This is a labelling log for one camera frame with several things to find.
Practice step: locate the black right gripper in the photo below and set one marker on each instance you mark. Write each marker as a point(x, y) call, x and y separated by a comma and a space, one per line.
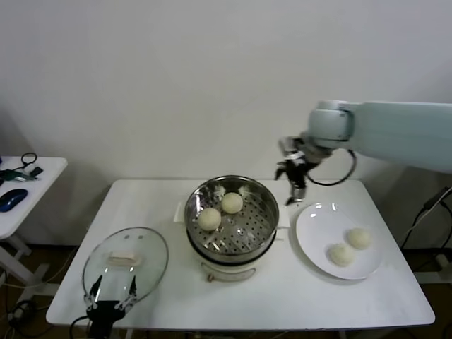
point(299, 171)

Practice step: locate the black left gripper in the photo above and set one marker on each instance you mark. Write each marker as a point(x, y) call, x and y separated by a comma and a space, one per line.
point(104, 314)

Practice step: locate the glass pot lid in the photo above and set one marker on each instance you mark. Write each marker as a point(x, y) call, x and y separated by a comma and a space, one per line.
point(148, 268)

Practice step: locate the white steamed baozi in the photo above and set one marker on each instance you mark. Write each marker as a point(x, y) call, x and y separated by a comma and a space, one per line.
point(232, 203)
point(340, 254)
point(209, 219)
point(359, 237)

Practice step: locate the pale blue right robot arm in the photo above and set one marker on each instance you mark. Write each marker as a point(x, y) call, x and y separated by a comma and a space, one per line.
point(388, 130)

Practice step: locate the stainless steel steamer basket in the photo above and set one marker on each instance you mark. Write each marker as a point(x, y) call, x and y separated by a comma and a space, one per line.
point(247, 226)

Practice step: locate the white round plate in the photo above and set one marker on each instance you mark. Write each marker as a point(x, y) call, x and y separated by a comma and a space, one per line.
point(318, 229)

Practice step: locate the white electric cooking pot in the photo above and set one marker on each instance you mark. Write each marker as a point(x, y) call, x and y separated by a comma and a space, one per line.
point(229, 273)

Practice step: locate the white side table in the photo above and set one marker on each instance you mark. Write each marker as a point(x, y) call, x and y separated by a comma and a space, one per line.
point(39, 197)

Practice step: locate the blue computer mouse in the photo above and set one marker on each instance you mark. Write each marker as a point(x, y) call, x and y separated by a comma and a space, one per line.
point(12, 199)

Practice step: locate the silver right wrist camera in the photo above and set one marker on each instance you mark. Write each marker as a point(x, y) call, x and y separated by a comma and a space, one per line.
point(289, 144)

